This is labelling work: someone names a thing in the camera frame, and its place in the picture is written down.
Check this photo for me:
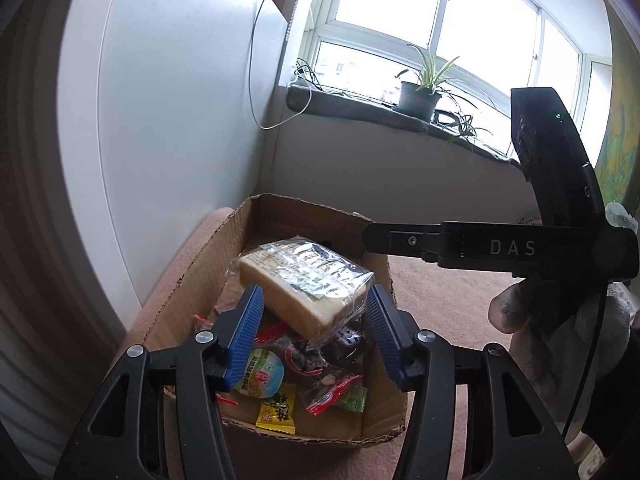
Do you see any red clear candy wrapper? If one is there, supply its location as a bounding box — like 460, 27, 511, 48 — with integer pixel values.
305, 375, 363, 417

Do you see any green candy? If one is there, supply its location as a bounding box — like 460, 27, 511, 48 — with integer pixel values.
335, 382, 369, 413

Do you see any landscape wall scroll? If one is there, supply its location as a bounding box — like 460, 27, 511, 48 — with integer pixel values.
595, 5, 640, 206

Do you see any dark red snack packet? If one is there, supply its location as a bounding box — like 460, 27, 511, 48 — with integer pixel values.
250, 322, 341, 386

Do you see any yellow candy packet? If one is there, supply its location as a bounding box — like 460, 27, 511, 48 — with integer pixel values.
255, 385, 297, 435

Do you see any white cabinet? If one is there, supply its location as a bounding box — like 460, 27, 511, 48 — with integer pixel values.
55, 0, 301, 341

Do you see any white-label chocolate bar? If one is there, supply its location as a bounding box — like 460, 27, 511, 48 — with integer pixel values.
320, 327, 376, 361

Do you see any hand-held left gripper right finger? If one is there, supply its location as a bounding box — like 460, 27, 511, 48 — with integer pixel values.
365, 284, 581, 480

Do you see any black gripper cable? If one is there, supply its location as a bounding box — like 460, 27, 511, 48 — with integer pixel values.
560, 280, 608, 441

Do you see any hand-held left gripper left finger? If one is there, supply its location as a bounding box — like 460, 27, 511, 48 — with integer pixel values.
52, 284, 265, 480

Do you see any cardboard box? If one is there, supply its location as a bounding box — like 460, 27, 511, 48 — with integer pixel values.
145, 192, 408, 448

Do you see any potted spider plant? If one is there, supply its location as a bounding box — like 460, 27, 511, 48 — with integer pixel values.
395, 42, 493, 153

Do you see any person's right hand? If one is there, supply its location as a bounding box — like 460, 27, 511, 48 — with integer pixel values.
489, 280, 632, 411

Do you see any person's right forearm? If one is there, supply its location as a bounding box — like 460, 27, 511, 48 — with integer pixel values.
565, 335, 640, 461

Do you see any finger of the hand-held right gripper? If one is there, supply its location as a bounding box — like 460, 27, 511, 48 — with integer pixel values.
361, 221, 441, 263

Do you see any bagged sliced bread loaf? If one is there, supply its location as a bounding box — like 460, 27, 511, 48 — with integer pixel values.
227, 236, 376, 348

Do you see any white hanging cable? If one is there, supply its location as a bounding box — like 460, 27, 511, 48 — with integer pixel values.
247, 0, 313, 130

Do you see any white framed window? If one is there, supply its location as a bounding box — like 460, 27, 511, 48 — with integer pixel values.
300, 0, 613, 161

